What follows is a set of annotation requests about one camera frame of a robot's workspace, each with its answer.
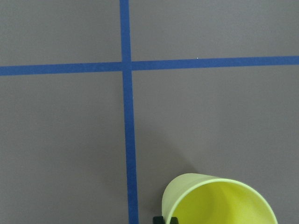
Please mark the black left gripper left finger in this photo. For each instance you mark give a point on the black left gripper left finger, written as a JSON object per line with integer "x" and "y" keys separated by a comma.
{"x": 158, "y": 220}

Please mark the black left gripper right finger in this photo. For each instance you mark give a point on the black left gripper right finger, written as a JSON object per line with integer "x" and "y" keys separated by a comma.
{"x": 174, "y": 220}

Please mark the yellow plastic cup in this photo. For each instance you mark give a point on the yellow plastic cup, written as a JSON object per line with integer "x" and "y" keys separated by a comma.
{"x": 204, "y": 199}

